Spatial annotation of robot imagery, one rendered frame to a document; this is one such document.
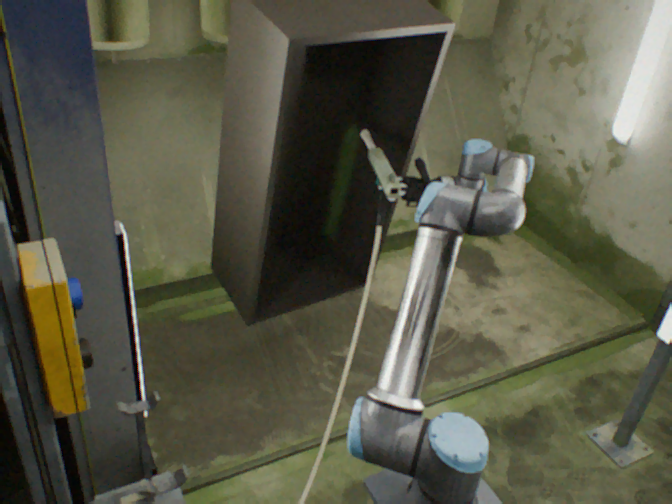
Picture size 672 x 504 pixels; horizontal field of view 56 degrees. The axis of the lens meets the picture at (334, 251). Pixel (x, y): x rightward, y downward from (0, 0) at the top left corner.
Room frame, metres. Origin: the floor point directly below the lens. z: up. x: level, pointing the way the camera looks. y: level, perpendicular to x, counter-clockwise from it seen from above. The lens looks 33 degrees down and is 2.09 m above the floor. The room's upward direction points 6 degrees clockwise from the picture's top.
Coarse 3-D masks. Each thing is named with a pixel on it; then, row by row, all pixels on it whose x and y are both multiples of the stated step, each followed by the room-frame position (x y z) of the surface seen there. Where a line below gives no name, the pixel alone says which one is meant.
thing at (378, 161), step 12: (372, 144) 2.17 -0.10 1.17; (372, 156) 2.05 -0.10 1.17; (384, 156) 2.05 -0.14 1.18; (384, 168) 1.95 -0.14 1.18; (384, 180) 1.87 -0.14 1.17; (396, 180) 1.86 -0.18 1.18; (384, 192) 1.92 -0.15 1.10; (396, 192) 1.82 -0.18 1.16; (384, 204) 1.92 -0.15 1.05; (384, 216) 1.93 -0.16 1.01
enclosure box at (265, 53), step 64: (256, 0) 1.91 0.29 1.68; (320, 0) 2.01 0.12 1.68; (384, 0) 2.12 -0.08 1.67; (256, 64) 1.87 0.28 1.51; (320, 64) 2.26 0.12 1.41; (384, 64) 2.33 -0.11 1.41; (256, 128) 1.86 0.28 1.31; (320, 128) 2.34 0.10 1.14; (384, 128) 2.30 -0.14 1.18; (256, 192) 1.86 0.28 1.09; (320, 192) 2.44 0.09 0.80; (256, 256) 1.86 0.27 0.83; (320, 256) 2.39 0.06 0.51; (256, 320) 1.94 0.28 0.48
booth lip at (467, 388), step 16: (608, 336) 2.61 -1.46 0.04; (560, 352) 2.45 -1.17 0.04; (576, 352) 2.48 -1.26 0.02; (512, 368) 2.29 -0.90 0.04; (528, 368) 2.32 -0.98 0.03; (480, 384) 2.17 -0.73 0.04; (432, 400) 2.03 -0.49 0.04; (336, 432) 1.80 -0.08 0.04; (288, 448) 1.69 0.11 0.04; (304, 448) 1.71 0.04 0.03; (256, 464) 1.61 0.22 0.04; (208, 480) 1.51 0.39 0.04; (224, 480) 1.54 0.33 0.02
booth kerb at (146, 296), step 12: (396, 240) 3.23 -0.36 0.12; (408, 240) 3.27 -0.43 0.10; (384, 252) 3.18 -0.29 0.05; (192, 276) 2.60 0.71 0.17; (204, 276) 2.63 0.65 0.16; (144, 288) 2.48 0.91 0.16; (156, 288) 2.51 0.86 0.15; (168, 288) 2.54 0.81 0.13; (180, 288) 2.57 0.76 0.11; (192, 288) 2.60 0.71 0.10; (204, 288) 2.63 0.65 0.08; (216, 288) 2.66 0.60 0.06; (132, 300) 2.45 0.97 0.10; (144, 300) 2.47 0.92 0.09; (156, 300) 2.50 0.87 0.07
